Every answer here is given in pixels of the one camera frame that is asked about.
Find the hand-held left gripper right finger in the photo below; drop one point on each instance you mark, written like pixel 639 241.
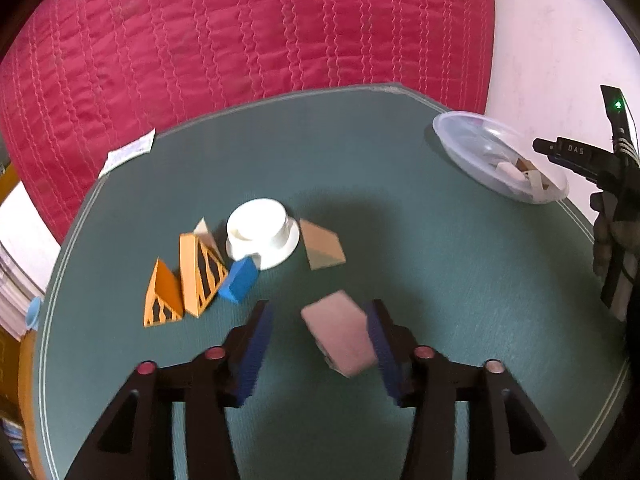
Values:
pixel 385 360

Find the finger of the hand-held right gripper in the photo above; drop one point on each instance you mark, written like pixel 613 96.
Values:
pixel 565 151

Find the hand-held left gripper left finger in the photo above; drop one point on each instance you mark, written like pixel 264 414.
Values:
pixel 257 355

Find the small tan block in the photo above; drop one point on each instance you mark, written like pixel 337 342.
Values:
pixel 526 164

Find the beige wooden block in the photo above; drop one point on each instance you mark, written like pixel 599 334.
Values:
pixel 537 182

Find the pink rectangular block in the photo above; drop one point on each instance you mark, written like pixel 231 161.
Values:
pixel 340 332

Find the white wooden block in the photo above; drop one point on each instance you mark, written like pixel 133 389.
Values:
pixel 509 170

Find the blue wooden block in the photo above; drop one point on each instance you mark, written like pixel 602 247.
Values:
pixel 240 277

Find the clear plastic bowl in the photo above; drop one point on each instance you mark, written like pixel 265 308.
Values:
pixel 465 135

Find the large orange triangular block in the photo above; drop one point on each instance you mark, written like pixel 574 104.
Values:
pixel 190 275

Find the small orange triangular block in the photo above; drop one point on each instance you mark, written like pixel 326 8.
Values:
pixel 160 290

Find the tan wedge block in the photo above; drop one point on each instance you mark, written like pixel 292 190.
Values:
pixel 322 247

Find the person's right hand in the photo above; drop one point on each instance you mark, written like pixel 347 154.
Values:
pixel 605 240

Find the white triangular block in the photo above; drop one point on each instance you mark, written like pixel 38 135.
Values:
pixel 204 232

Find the light blue cup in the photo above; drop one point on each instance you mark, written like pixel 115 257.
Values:
pixel 33 312

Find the yellow wooden furniture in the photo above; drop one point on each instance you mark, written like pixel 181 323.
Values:
pixel 27 390

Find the white paper slip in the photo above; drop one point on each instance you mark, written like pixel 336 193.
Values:
pixel 127 152

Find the white stacked papers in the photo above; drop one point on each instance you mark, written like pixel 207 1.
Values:
pixel 17 290

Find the red quilted blanket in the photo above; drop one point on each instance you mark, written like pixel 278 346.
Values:
pixel 225 45

